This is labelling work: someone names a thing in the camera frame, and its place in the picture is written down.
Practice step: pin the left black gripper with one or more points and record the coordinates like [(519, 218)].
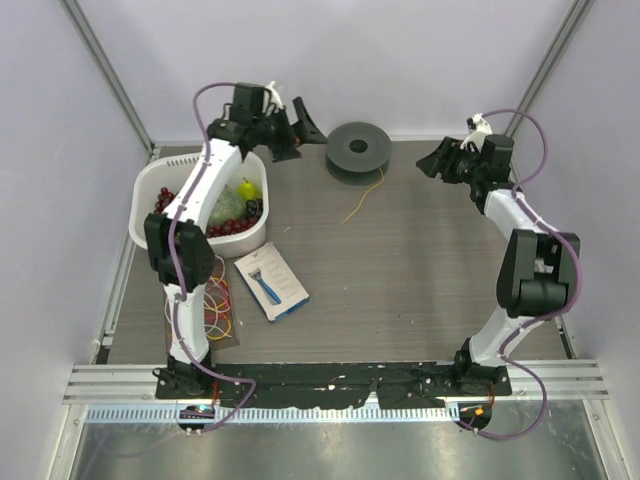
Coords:
[(285, 151)]

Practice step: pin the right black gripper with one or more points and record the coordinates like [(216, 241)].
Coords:
[(448, 150)]

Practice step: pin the grey perforated cable spool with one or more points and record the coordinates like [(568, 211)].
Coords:
[(358, 153)]

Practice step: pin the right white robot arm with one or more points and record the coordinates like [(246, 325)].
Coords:
[(539, 276)]

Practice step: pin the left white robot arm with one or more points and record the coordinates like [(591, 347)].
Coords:
[(176, 241)]

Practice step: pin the green netted melon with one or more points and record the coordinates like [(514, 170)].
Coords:
[(230, 205)]

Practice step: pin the white plastic basket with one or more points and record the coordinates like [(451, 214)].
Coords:
[(172, 172)]

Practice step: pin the razor in white box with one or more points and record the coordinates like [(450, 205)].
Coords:
[(271, 282)]

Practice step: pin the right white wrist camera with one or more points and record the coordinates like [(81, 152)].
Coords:
[(478, 129)]

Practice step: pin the clear tray of cables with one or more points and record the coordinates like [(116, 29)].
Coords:
[(217, 307)]

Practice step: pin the black mounting base plate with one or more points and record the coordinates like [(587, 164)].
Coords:
[(328, 386)]

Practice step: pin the aluminium rail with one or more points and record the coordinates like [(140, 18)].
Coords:
[(121, 384)]

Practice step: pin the white slotted cable duct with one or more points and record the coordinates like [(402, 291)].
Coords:
[(184, 414)]

